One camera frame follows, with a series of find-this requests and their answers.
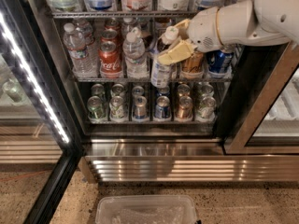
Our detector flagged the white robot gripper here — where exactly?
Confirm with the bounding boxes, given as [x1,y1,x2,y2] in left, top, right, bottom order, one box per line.
[157,7,221,65]

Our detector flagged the dark drink bottle white cap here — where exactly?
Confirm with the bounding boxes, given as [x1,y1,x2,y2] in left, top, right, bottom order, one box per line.
[150,26,178,88]

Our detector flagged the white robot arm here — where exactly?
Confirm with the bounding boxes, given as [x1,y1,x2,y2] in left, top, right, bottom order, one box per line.
[157,0,299,65]

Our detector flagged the centre clear water bottle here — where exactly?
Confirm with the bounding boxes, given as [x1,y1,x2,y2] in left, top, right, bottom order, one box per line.
[122,32,149,78]

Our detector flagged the clear water bottle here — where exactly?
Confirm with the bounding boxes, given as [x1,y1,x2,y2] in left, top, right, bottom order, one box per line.
[73,18,98,70]
[122,32,149,78]
[64,22,93,78]

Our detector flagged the rear centre water bottle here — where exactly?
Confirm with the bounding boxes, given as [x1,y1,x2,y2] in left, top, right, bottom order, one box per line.
[121,18,141,38]

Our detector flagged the rear left clear water bottle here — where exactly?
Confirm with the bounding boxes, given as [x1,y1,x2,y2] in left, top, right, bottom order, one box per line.
[73,18,98,70]

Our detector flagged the front left clear water bottle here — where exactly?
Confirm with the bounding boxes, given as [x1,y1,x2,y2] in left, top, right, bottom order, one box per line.
[64,22,93,78]

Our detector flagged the right glass fridge door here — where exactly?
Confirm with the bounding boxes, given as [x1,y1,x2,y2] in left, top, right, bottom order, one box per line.
[214,43,299,154]

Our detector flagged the stainless steel fridge base grille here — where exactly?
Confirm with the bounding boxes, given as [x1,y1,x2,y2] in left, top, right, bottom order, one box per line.
[78,138,299,183]

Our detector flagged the open glass fridge door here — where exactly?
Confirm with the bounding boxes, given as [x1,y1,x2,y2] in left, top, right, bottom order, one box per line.
[0,0,82,224]

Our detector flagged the front gold soda can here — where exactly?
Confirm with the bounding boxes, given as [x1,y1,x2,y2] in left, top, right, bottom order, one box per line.
[180,51,204,79]

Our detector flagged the front blue soda can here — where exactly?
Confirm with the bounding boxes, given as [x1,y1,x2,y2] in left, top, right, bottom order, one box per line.
[206,45,235,78]

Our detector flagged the rear bronze soda can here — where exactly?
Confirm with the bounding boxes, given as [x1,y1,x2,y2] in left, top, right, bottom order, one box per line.
[177,84,191,98]

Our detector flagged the bronze soda can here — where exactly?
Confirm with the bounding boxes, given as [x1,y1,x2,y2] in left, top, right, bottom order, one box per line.
[175,96,193,120]
[177,84,191,98]

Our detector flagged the rear blue pepsi can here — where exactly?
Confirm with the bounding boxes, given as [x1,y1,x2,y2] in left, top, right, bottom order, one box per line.
[156,87,170,97]

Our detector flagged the blue pepsi can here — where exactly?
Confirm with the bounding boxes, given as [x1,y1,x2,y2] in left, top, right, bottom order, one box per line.
[156,87,170,97]
[154,96,171,119]

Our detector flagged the rear silver soda can right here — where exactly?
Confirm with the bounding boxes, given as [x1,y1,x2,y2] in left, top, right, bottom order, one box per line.
[198,83,214,97]

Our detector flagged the silver soda can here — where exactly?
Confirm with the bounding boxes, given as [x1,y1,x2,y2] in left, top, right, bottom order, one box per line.
[198,83,214,97]
[195,96,216,122]

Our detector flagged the rear silver-blue soda can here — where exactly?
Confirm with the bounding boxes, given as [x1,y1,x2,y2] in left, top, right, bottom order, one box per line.
[132,86,145,98]

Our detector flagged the silver-blue soda can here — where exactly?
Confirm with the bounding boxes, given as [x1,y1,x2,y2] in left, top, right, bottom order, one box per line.
[132,86,145,98]
[133,96,148,121]

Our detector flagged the front bronze soda can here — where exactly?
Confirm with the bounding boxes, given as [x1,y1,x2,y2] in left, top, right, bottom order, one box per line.
[175,96,193,120]

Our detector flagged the rear red coca-cola can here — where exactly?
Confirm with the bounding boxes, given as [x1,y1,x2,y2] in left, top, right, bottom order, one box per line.
[104,18,121,33]

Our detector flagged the red coca-cola can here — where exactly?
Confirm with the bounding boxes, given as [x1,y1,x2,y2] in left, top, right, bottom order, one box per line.
[104,18,121,33]
[98,41,121,78]
[100,30,119,46]

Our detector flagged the middle red coca-cola can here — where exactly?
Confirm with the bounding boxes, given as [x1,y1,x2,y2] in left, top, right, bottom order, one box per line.
[100,30,119,46]

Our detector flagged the front blue pepsi can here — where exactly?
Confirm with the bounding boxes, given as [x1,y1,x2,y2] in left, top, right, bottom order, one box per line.
[154,96,171,119]

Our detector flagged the front red coca-cola can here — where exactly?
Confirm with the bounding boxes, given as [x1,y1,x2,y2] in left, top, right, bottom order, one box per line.
[98,41,121,78]

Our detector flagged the front silver soda can right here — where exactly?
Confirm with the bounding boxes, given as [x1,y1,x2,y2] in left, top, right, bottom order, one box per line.
[195,96,216,122]

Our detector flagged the rear white-green soda can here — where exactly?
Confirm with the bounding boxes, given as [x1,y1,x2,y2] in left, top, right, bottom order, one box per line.
[110,83,125,97]

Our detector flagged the white-green soda can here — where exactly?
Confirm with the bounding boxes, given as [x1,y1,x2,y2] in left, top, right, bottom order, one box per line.
[110,83,125,97]
[109,96,126,120]

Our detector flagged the front silver-blue soda can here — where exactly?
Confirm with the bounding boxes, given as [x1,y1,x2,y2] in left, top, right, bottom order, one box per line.
[133,96,148,121]

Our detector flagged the front white-green soda can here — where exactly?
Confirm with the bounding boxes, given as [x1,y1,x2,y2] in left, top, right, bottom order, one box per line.
[109,96,126,120]

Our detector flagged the rear green soda can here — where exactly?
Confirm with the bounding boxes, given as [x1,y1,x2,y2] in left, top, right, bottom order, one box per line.
[91,83,106,102]

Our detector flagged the green soda can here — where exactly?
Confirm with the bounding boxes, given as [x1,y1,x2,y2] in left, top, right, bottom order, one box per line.
[87,96,107,122]
[91,83,106,102]

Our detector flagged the front green soda can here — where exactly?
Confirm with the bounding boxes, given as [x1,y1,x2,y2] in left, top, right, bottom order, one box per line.
[87,96,107,122]

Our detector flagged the clear plastic bin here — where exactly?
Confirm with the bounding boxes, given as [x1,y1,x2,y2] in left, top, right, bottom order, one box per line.
[95,195,198,224]

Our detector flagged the white led light strip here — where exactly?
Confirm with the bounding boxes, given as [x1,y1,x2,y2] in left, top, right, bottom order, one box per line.
[0,12,70,144]

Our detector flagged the top wire fridge shelf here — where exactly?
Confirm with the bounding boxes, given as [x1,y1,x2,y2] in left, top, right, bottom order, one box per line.
[51,10,197,19]

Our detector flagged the wire fridge shelf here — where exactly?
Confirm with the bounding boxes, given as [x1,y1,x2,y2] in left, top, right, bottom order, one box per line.
[75,77,232,83]
[51,10,197,19]

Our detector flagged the middle wire fridge shelf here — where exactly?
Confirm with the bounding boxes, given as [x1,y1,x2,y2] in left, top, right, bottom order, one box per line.
[75,77,232,83]

